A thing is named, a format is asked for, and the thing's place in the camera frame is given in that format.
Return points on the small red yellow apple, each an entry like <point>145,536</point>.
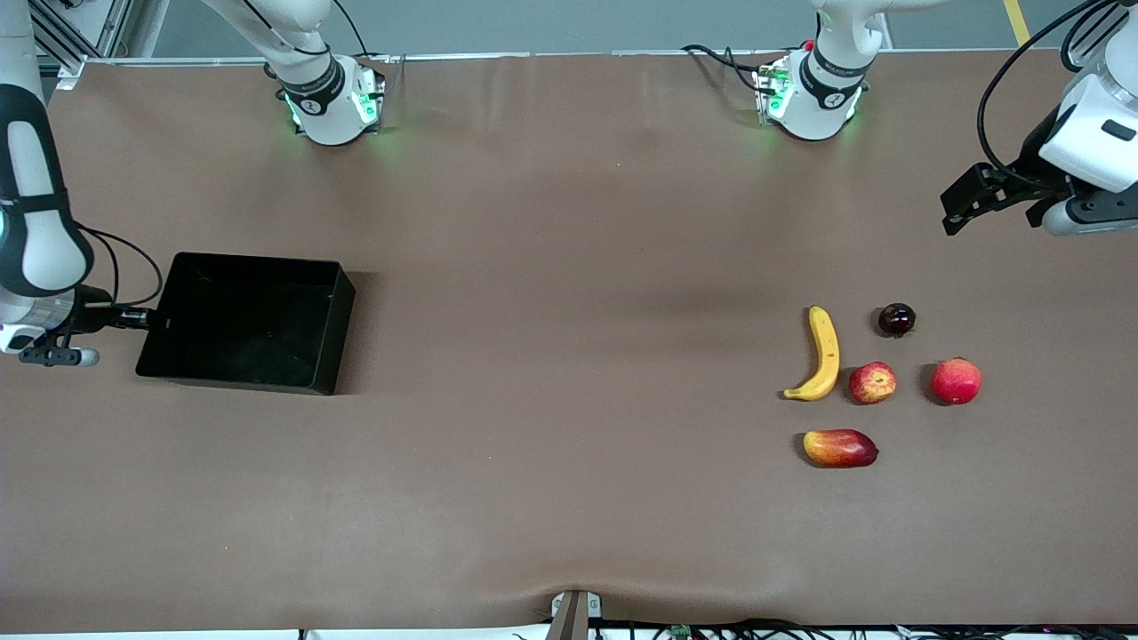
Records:
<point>872,383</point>

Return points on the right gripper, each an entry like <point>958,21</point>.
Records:
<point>92,310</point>

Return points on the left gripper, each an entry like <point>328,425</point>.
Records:
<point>1029,166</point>

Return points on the round red apple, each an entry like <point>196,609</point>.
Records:
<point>957,381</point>

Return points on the aluminium frame profile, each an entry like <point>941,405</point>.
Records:
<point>1076,55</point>
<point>71,40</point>

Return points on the dark purple plum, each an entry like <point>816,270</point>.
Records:
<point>896,320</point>

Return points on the yellow banana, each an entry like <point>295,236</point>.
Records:
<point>827,347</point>

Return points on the red yellow mango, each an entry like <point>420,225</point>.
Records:
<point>840,449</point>

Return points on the black rectangular plastic box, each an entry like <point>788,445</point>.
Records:
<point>249,338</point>

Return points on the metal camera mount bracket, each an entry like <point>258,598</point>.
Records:
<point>573,615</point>

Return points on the table cover mat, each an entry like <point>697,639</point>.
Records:
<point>533,462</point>

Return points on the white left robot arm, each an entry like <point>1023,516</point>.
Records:
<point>818,93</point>

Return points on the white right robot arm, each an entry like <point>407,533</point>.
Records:
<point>36,227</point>

